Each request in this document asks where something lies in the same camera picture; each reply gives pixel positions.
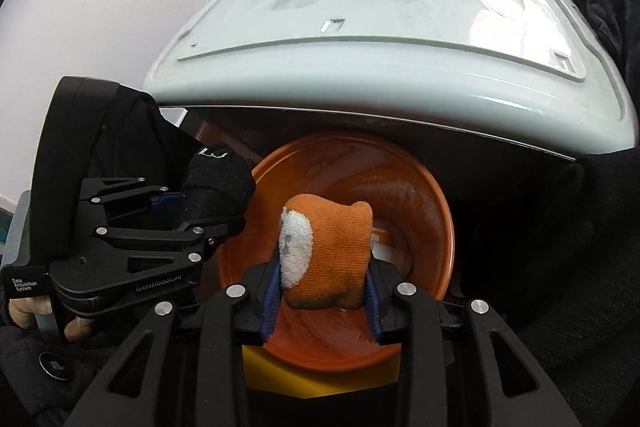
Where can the dark cloth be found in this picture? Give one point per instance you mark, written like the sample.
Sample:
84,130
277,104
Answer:
135,132

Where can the yellow plastic item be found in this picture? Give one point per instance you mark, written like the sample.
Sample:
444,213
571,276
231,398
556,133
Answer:
320,382

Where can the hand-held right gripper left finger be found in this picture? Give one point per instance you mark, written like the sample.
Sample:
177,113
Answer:
267,307

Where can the white plastic table top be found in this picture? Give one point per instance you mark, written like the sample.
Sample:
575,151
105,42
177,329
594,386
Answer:
400,32

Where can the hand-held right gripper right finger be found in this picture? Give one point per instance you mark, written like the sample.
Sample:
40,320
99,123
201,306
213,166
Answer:
372,302

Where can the black sock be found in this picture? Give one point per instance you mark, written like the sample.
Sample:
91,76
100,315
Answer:
220,182

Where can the orange sock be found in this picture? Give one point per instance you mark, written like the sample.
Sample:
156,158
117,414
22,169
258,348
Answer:
335,252

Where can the orange plastic basin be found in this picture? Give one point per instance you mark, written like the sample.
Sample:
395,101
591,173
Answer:
350,157

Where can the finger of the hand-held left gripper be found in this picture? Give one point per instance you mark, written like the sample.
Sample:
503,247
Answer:
125,197
115,279

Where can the person's left hand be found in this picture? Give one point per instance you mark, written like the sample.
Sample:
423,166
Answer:
27,309

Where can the person's left forearm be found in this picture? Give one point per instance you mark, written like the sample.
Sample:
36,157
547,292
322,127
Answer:
30,387

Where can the white packaging piece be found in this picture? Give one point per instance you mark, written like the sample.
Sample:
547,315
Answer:
387,252

